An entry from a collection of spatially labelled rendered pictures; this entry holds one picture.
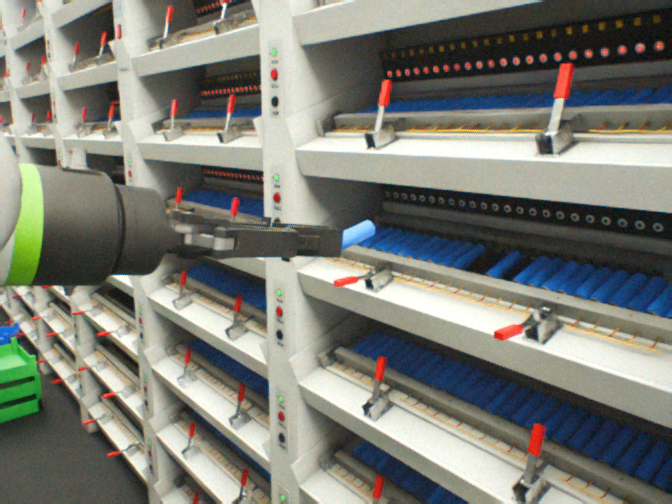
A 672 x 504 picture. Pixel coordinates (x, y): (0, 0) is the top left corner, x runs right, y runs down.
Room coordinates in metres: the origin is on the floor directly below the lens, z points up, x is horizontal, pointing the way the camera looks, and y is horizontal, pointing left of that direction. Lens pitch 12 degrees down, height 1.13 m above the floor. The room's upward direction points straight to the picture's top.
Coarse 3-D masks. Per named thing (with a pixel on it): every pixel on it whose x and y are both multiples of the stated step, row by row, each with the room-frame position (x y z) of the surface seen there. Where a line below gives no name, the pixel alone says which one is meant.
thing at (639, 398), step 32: (320, 224) 0.99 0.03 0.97; (352, 224) 1.03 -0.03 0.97; (480, 224) 0.87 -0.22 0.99; (512, 224) 0.82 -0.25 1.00; (544, 224) 0.78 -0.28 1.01; (320, 288) 0.91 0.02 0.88; (352, 288) 0.84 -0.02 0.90; (384, 288) 0.82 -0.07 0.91; (416, 288) 0.79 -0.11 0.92; (384, 320) 0.81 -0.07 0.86; (416, 320) 0.75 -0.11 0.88; (448, 320) 0.70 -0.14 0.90; (480, 320) 0.68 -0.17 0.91; (512, 320) 0.66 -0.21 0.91; (480, 352) 0.67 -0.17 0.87; (512, 352) 0.63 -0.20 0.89; (544, 352) 0.59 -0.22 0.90; (576, 352) 0.58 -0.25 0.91; (608, 352) 0.56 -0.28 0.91; (640, 352) 0.55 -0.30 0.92; (576, 384) 0.57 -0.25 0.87; (608, 384) 0.54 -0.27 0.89; (640, 384) 0.51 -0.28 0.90; (640, 416) 0.53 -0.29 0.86
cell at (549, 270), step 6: (558, 258) 0.73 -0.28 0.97; (552, 264) 0.72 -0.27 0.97; (558, 264) 0.72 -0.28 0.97; (564, 264) 0.72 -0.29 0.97; (540, 270) 0.72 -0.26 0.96; (546, 270) 0.71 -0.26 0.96; (552, 270) 0.71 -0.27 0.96; (558, 270) 0.71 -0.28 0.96; (534, 276) 0.70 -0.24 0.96; (540, 276) 0.70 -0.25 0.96; (546, 276) 0.70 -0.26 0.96; (528, 282) 0.69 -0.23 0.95; (534, 282) 0.69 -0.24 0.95; (540, 282) 0.69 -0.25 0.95
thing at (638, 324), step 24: (408, 264) 0.82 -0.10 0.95; (432, 264) 0.80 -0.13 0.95; (432, 288) 0.76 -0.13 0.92; (480, 288) 0.72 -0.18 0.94; (504, 288) 0.69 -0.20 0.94; (528, 288) 0.67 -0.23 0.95; (576, 312) 0.62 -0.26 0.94; (600, 312) 0.59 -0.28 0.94; (624, 312) 0.58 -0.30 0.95; (600, 336) 0.58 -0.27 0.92; (648, 336) 0.56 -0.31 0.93
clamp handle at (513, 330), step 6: (534, 312) 0.61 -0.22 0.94; (534, 318) 0.62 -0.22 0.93; (540, 318) 0.61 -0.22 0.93; (522, 324) 0.60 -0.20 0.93; (528, 324) 0.60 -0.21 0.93; (534, 324) 0.60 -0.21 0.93; (498, 330) 0.58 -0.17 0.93; (504, 330) 0.58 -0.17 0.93; (510, 330) 0.58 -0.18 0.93; (516, 330) 0.58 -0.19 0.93; (522, 330) 0.59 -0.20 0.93; (498, 336) 0.57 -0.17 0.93; (504, 336) 0.57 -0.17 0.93; (510, 336) 0.58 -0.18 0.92
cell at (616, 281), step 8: (616, 272) 0.66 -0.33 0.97; (624, 272) 0.66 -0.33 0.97; (608, 280) 0.65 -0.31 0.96; (616, 280) 0.65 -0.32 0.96; (624, 280) 0.65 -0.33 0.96; (600, 288) 0.64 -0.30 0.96; (608, 288) 0.64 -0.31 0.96; (616, 288) 0.64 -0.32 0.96; (592, 296) 0.63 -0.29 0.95; (600, 296) 0.63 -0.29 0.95; (608, 296) 0.63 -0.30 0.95
